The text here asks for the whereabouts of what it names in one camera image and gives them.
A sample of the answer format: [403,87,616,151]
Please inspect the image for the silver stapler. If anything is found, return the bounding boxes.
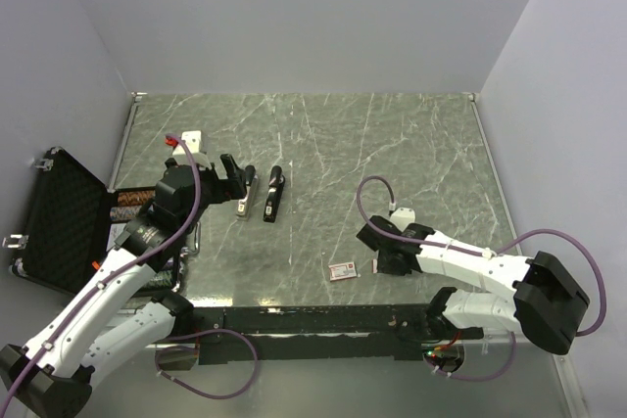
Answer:
[236,164,259,219]

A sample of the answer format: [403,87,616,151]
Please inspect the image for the black stapler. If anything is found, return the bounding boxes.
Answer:
[263,165,285,223]

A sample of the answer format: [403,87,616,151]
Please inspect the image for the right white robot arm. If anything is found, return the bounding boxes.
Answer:
[357,215,590,355]

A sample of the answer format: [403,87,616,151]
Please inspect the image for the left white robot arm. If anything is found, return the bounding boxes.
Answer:
[1,154,246,417]

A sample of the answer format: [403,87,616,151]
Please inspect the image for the red white staple box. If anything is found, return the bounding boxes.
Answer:
[328,262,359,282]

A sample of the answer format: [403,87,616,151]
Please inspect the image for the black poker chip case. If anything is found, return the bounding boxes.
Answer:
[2,145,203,298]

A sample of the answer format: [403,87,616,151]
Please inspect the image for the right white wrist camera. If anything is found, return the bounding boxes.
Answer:
[389,207,416,232]

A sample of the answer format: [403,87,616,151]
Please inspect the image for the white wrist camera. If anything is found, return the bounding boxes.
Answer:
[389,207,416,232]
[166,130,211,168]

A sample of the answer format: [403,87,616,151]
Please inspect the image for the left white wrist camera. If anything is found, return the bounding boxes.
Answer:
[166,130,211,168]

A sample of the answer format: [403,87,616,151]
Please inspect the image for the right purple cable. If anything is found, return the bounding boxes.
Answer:
[355,175,607,385]

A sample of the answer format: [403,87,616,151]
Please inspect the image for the purple cable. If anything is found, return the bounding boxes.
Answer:
[0,132,259,399]
[355,175,607,385]

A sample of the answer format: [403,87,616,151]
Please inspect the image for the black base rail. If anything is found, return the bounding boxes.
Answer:
[160,303,483,365]

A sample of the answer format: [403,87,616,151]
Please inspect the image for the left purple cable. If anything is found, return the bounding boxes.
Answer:
[0,132,259,399]

